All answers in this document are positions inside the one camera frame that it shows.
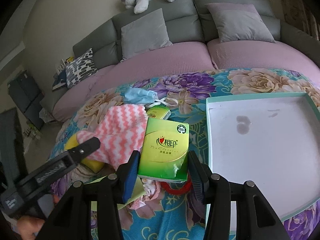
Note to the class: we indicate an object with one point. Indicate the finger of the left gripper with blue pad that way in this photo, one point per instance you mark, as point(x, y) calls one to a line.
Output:
point(80, 152)

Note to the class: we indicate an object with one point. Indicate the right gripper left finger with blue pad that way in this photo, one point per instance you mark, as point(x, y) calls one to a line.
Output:
point(130, 170)

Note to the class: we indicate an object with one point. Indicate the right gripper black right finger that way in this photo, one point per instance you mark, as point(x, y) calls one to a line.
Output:
point(199, 174)

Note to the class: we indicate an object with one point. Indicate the yellow sponge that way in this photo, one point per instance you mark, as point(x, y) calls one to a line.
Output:
point(94, 165)

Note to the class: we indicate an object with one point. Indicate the red tape roll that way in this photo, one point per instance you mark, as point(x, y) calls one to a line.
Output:
point(177, 188)

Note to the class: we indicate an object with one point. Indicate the green tissue pack large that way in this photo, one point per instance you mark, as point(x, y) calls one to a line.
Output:
point(164, 151)

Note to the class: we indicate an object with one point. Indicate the pink white zigzag towel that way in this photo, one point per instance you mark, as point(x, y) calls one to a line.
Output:
point(120, 133)

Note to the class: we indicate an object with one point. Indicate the light green cloth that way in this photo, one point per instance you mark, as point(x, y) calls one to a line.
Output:
point(130, 193)

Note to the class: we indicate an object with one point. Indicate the pink floral scrunchie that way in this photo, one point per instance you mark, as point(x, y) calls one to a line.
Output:
point(152, 189)

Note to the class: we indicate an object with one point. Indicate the person's left hand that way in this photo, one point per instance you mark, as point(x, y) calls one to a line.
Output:
point(27, 226)

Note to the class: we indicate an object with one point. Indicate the floral blanket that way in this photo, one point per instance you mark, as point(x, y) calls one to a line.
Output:
point(169, 216)

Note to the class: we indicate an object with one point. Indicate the small green tissue pack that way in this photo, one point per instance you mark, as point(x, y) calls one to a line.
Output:
point(159, 112)

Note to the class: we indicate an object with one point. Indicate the blue book on sofa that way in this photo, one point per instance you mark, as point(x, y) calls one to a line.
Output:
point(60, 81)

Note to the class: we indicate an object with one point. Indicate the blue face mask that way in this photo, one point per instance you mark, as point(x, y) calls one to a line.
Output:
point(147, 98)

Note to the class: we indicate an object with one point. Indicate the white tray teal rim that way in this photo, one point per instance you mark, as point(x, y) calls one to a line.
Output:
point(271, 139)

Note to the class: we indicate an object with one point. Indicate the black white patterned cushion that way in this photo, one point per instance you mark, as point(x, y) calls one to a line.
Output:
point(80, 69)

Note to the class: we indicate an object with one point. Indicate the dark cabinet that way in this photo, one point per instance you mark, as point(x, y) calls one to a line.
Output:
point(26, 94)

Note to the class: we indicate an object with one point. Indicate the grey cushion middle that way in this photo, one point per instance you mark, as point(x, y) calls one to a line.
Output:
point(145, 34)

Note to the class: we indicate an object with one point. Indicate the grey sofa pink seat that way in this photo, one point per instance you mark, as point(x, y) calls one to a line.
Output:
point(195, 46)

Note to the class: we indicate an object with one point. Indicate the grey pink cushion right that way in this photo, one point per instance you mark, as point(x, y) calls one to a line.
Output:
point(239, 22)

